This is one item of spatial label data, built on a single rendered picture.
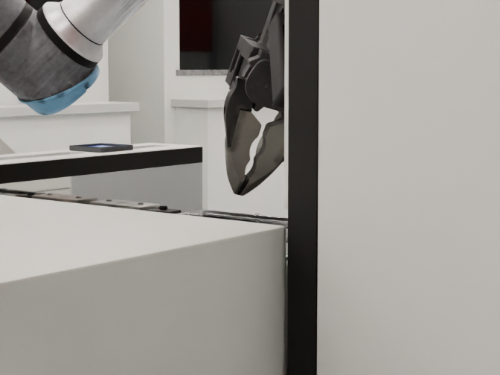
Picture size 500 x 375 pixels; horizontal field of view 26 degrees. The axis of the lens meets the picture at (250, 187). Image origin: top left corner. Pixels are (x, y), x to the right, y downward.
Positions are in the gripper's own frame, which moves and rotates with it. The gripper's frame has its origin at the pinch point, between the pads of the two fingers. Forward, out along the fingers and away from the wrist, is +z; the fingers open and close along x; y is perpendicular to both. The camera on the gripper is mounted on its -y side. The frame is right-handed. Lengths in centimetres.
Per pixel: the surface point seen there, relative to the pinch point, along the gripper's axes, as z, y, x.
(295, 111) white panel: -16.6, -41.7, 12.0
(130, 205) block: 8.7, 11.4, 8.0
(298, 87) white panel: -18.1, -41.6, 12.2
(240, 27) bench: 43, 481, -123
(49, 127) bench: 94, 353, -23
